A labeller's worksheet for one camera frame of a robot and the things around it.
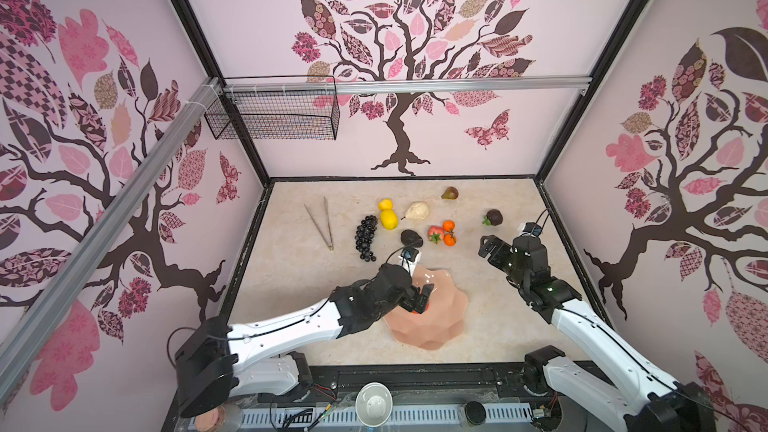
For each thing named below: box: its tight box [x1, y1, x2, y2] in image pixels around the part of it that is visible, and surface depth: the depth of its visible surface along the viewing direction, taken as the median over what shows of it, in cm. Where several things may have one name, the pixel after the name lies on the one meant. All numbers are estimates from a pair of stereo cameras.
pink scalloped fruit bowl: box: [384, 266, 469, 351], surface depth 85 cm
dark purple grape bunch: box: [355, 215, 378, 262], surface depth 100 cm
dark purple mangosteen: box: [482, 208, 503, 226], surface depth 106 cm
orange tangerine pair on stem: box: [443, 220, 457, 247], surface depth 102 cm
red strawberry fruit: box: [427, 226, 445, 245], surface depth 100 cm
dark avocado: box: [400, 229, 424, 248], surface depth 100 cm
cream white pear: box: [400, 202, 429, 221], surface depth 108 cm
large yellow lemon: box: [380, 209, 399, 230], surface depth 105 cm
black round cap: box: [464, 401, 487, 425], surface depth 63 cm
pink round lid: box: [195, 406, 226, 432], surface depth 62 cm
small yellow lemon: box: [378, 198, 393, 211], surface depth 111 cm
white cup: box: [355, 381, 393, 428], surface depth 71 cm
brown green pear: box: [441, 186, 459, 200], surface depth 115 cm
